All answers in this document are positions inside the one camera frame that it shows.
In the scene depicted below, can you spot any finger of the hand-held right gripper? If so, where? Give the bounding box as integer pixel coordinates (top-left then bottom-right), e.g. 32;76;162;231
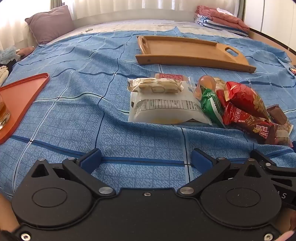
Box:
250;149;296;178

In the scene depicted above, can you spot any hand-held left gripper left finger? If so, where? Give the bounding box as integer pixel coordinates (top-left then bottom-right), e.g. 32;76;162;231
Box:
30;148;116;198

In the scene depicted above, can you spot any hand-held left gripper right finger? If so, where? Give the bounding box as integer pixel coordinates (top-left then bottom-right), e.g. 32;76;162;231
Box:
177;148;271;198

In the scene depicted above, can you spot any brown chocolate bar packet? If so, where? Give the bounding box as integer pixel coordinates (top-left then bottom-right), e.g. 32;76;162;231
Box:
267;105;288;127

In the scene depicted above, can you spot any slim red snack packet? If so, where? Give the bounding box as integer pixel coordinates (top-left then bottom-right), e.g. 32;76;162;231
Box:
222;103;292;147

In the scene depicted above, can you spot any green pea snack packet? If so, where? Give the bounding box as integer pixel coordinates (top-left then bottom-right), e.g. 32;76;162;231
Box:
199;85;226;128

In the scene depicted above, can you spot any large white snack packet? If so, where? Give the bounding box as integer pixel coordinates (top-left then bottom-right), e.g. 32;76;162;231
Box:
128;80;212;126

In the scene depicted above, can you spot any big red snack packet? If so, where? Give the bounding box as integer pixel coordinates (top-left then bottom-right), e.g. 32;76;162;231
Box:
223;81;270;120

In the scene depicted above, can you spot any pink jelly cup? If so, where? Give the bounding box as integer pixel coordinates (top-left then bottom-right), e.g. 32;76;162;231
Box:
194;75;216;100

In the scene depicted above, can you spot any beige cracker packet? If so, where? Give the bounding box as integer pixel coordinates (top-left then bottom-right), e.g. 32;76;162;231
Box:
127;77;185;94

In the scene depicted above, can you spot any red label biscuit packet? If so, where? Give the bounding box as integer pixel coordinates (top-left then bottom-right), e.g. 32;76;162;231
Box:
154;73;190;82

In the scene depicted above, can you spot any wooden tray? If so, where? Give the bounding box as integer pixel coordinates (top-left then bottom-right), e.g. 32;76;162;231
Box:
135;35;257;74

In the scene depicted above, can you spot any blue checked bedsheet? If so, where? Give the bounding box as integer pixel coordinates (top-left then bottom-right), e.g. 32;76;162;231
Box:
0;27;296;202

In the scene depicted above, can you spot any orange plastic tray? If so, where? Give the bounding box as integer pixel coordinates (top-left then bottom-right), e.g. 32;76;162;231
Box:
0;73;50;144

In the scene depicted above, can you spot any glass of tea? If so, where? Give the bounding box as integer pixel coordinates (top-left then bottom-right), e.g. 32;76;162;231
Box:
0;93;11;130

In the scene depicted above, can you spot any cream cloth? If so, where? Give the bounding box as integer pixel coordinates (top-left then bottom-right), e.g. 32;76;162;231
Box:
0;66;9;85

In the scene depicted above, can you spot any pink cloth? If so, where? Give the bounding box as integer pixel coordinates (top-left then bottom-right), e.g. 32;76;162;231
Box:
16;46;36;59

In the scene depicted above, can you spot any dark cloth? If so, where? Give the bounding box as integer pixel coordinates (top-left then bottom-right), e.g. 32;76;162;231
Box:
0;59;17;70

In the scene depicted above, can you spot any light blue plastic bag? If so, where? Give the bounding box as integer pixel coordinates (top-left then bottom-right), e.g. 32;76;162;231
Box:
0;46;17;62

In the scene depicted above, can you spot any folded blue striped blanket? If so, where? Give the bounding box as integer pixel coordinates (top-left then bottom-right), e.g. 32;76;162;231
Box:
194;14;249;37

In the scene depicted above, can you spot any white quilted mattress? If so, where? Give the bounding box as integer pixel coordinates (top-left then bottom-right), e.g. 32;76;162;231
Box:
49;19;249;45

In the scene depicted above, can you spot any purple pillow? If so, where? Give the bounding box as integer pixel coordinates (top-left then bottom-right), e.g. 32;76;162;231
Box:
25;5;75;45

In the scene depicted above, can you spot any folded towels stack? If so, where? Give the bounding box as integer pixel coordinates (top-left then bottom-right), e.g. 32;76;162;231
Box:
195;6;250;33

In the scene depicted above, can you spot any white wardrobe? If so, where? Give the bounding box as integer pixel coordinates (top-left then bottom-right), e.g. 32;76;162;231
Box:
244;0;296;50

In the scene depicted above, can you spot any small white cloth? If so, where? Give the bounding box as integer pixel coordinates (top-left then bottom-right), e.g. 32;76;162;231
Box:
216;8;234;16

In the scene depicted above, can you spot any grey curtain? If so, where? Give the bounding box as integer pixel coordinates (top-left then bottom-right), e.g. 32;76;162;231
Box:
238;0;246;19
50;0;67;9

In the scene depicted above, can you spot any white sheer curtain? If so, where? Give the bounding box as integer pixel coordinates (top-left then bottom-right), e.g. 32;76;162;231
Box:
0;0;241;50

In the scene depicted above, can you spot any wooden bed frame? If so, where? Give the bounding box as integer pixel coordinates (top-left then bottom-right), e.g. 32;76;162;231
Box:
248;27;296;61

